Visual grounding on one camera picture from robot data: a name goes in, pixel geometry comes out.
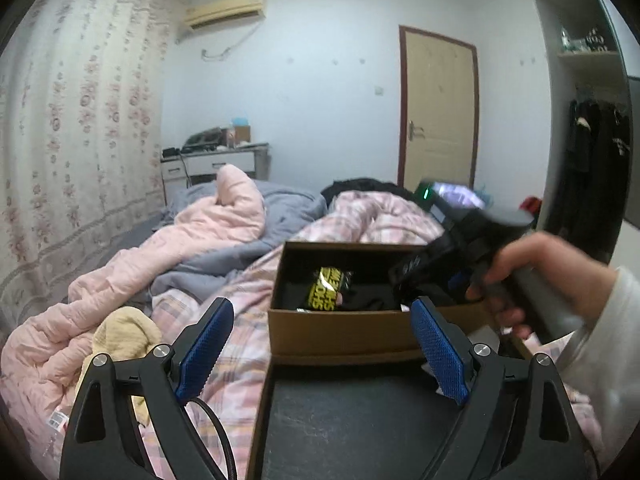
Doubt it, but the wall air conditioner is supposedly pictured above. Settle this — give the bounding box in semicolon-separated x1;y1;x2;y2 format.
183;0;265;30

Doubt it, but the black soft cloth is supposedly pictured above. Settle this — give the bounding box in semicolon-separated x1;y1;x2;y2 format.
390;236;473;307

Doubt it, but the floral pink curtain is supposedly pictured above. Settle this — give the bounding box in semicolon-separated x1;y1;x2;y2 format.
1;0;181;333

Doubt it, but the cream wooden door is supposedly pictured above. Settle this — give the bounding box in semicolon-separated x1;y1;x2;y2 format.
397;26;480;191

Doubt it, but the brown box lid tray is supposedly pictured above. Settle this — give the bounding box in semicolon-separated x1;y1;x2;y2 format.
244;353;566;480

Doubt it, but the dark wardrobe shelf unit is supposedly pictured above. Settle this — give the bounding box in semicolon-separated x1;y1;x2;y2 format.
535;0;632;263

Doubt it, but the black garment on bed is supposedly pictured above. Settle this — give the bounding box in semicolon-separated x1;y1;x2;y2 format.
321;178;413;206

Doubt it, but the white sleeved right forearm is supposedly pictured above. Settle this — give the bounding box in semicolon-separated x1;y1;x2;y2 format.
558;268;639;466

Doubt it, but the grey blanket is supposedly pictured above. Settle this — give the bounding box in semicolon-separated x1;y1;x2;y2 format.
150;179;329;304

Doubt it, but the pink plaid quilt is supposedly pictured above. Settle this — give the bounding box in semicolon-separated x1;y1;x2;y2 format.
134;188;601;480

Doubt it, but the white desk with drawers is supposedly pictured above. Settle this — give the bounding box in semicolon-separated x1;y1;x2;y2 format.
160;143;270;205

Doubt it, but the plain pink quilt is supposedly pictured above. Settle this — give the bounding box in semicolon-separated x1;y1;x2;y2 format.
1;165;266;458

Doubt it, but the black cable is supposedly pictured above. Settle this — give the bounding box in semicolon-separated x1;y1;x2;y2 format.
186;396;239;480

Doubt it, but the black yellow shoe shine packet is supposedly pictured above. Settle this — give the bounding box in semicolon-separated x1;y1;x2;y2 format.
299;266;352;312

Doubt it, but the person's right hand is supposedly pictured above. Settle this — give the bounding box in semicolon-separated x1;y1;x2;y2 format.
466;232;618;339

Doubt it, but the brown cardboard box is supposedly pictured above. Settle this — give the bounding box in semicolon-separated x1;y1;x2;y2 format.
267;239;501;361

